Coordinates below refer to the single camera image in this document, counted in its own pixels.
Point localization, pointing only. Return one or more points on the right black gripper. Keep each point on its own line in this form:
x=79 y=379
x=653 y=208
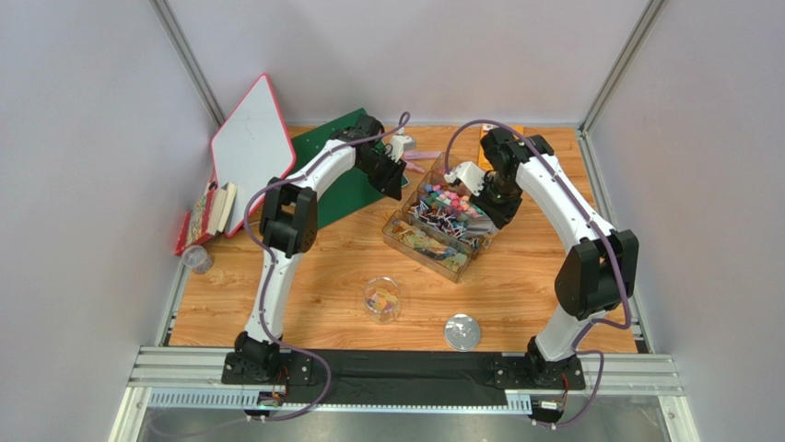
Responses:
x=498 y=208

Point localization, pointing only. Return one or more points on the clear compartment candy box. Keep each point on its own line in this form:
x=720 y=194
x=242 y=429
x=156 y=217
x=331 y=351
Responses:
x=429 y=228

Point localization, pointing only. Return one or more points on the black base mat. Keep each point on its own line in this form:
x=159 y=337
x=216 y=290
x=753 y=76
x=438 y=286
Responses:
x=354 y=377

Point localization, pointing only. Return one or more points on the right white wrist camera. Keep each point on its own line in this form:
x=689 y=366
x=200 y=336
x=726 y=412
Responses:
x=470 y=175

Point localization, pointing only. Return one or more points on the aluminium front rail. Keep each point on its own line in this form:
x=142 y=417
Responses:
x=190 y=377

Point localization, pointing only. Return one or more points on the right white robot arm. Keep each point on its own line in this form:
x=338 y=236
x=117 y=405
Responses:
x=595 y=281

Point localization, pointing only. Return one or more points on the white board pink frame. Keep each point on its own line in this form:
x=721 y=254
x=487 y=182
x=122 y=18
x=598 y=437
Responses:
x=252 y=147

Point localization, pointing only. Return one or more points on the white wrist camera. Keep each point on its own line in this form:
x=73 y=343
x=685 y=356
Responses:
x=399 y=143
x=470 y=175

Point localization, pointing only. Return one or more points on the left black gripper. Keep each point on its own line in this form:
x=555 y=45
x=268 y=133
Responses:
x=391 y=183

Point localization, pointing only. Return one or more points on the orange yellow book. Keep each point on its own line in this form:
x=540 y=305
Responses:
x=495 y=151

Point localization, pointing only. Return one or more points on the clear plastic jar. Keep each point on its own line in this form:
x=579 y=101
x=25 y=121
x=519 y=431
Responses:
x=382 y=300

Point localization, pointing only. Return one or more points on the silver metal scoop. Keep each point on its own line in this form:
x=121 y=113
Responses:
x=480 y=226

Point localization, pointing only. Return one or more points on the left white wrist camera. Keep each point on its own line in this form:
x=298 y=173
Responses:
x=399 y=143

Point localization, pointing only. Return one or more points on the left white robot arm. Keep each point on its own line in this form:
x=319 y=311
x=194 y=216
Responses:
x=289 y=226

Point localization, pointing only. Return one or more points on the small clear plastic cup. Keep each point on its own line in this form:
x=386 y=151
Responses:
x=197 y=259

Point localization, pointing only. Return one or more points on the pink highlighter pen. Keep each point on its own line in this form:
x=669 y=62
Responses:
x=416 y=155

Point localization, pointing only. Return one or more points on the stack of books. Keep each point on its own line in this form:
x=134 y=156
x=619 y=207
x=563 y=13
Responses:
x=208 y=217

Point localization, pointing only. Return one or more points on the silver round jar lid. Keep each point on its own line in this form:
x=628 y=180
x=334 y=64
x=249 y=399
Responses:
x=462 y=333

